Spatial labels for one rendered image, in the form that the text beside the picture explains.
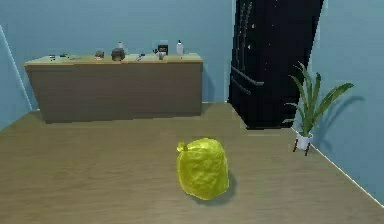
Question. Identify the yellow rubbish bag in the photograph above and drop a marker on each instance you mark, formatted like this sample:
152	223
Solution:
202	170

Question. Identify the grey cup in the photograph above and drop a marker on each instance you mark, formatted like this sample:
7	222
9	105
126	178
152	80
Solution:
161	56

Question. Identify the white bottle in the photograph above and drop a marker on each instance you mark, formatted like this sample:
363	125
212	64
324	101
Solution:
179	48

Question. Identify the black coffee machine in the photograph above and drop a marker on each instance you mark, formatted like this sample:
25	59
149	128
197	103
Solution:
162	48

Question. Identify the grey utensil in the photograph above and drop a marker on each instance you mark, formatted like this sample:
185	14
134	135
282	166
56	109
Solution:
140	57

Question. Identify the brown kitchen counter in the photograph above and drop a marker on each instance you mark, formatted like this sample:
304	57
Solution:
116	90

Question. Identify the black fridge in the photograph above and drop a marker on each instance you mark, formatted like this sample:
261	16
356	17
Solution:
270	63

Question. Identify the dark grey toaster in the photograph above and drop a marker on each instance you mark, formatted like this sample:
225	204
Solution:
118	54

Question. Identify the small white shaker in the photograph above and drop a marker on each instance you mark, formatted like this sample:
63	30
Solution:
120	45

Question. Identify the small brown box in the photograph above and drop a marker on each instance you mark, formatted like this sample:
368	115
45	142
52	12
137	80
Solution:
99	54

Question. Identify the green house plant white pot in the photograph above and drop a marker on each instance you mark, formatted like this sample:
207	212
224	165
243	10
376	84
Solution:
310	110

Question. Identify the small dark green object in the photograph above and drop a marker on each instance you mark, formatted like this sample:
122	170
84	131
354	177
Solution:
64	55

